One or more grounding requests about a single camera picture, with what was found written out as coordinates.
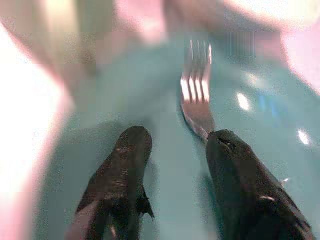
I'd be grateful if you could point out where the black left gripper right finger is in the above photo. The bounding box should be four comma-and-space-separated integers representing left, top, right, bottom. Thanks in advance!
205, 128, 318, 240

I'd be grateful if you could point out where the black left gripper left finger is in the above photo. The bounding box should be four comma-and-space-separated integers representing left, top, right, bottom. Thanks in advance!
74, 125, 156, 240

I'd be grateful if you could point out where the silver fork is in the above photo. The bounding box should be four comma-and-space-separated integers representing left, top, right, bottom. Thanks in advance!
179, 39, 216, 145

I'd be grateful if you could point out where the teal plate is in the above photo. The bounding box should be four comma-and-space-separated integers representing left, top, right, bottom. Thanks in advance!
31, 31, 320, 240

